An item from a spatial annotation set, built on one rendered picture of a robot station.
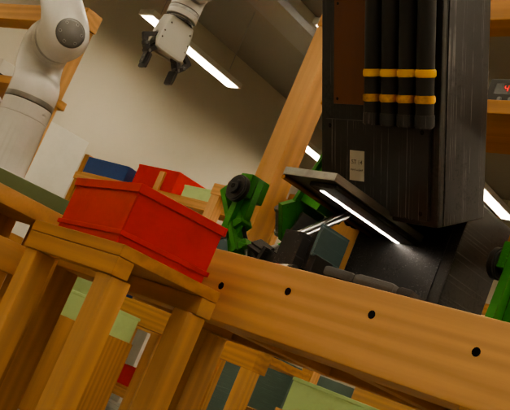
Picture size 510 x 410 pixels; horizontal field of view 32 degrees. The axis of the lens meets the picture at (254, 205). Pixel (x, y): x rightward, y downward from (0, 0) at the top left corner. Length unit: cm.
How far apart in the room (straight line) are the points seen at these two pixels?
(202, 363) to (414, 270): 94
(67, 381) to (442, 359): 65
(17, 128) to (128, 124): 881
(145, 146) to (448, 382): 982
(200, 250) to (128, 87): 918
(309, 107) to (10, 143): 115
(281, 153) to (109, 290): 136
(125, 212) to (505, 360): 73
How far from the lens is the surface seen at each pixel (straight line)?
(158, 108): 1125
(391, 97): 197
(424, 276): 211
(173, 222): 173
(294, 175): 198
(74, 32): 219
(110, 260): 167
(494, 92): 240
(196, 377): 283
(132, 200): 171
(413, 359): 155
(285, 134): 294
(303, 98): 297
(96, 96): 1063
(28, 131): 219
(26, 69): 226
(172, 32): 238
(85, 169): 938
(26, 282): 189
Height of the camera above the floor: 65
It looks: 11 degrees up
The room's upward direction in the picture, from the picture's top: 23 degrees clockwise
